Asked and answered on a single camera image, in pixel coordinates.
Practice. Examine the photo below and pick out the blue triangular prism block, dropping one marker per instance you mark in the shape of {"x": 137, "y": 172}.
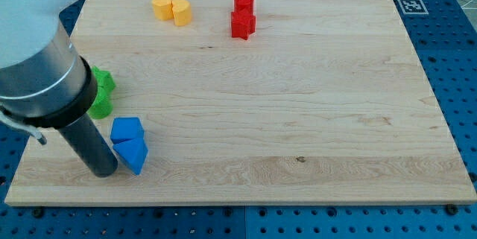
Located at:
{"x": 132, "y": 153}

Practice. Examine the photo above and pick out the red cylinder block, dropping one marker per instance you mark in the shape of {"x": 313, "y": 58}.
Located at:
{"x": 247, "y": 5}

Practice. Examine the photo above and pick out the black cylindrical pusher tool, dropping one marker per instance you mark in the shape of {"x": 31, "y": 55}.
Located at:
{"x": 85, "y": 139}

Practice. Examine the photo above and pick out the wooden board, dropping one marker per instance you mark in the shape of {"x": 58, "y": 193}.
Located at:
{"x": 327, "y": 103}

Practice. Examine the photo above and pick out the yellow cylinder block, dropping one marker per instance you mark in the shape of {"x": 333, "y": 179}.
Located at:
{"x": 182, "y": 12}

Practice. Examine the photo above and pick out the yellow hexagon block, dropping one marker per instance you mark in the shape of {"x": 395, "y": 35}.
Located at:
{"x": 162, "y": 9}

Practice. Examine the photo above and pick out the blue cube block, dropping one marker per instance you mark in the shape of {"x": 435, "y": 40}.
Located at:
{"x": 125, "y": 129}

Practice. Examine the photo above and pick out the white fiducial marker tag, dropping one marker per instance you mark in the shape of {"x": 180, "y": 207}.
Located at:
{"x": 413, "y": 7}

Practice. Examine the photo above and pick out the green star block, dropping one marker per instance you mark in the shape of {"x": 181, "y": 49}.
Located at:
{"x": 104, "y": 79}

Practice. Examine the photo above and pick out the green cylinder block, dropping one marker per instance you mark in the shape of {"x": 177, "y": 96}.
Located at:
{"x": 102, "y": 105}

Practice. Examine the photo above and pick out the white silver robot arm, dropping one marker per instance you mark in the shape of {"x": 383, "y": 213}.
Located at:
{"x": 44, "y": 80}

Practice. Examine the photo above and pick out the red star block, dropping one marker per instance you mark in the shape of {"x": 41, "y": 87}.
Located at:
{"x": 243, "y": 24}

